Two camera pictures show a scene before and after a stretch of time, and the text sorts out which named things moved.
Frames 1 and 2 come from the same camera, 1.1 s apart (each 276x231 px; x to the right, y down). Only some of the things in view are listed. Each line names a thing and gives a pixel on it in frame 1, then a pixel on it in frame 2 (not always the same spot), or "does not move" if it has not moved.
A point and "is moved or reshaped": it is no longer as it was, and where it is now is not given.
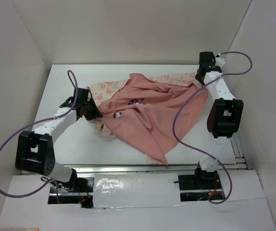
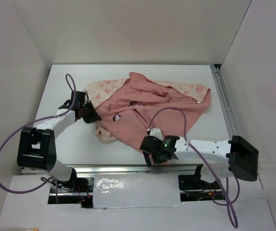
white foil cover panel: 138,190 does not move
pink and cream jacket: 153,112 is moved or reshaped
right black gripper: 199,79 → 148,158
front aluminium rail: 146,168 does not move
